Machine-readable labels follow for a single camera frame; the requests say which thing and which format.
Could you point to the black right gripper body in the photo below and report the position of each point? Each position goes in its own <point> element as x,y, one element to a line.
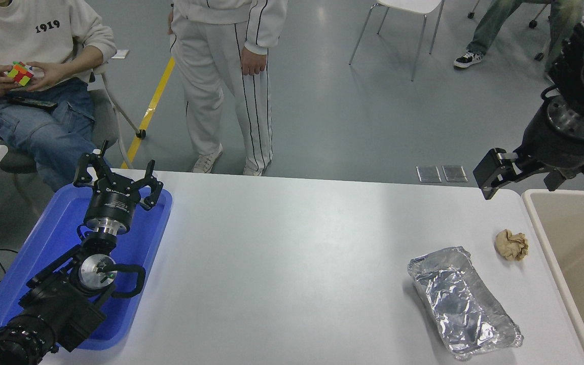
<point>550,147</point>

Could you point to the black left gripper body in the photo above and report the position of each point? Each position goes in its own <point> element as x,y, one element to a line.
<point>112,205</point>

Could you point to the colourful puzzle cube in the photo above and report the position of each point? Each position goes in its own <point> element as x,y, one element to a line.
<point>20,74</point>

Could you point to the silver foil tray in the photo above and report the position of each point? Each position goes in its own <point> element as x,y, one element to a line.
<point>462,304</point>

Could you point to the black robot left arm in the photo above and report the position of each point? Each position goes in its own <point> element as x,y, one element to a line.
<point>59,304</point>

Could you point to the metal floor plate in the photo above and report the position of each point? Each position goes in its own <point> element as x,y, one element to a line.
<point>454,173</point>
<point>428,174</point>

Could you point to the seated person's left hand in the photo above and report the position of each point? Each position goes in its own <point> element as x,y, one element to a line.
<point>51,75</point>

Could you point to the standing person's left hand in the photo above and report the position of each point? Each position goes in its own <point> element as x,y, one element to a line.
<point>253,62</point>

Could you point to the blue plastic tray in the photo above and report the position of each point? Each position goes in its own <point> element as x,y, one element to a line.
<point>59,228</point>

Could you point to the seated person with cube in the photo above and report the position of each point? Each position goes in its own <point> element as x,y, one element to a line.
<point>43,137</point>

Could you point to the large pale bin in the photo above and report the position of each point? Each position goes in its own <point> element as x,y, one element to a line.
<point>581,238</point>

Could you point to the crumpled tan paper ball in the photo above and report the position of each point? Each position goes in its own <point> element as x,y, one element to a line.
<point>511,245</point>

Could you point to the flat black device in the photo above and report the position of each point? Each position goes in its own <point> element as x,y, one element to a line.
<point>33,104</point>

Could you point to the black office chair base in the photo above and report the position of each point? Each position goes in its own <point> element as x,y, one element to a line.
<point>539,56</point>

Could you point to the standing person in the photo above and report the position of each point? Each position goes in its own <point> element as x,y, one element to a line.
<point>221,76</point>

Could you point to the seated person in sneakers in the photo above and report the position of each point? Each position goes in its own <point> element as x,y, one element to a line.
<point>495,25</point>

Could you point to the white chair with metal legs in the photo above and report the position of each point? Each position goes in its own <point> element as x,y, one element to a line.
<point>408,5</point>

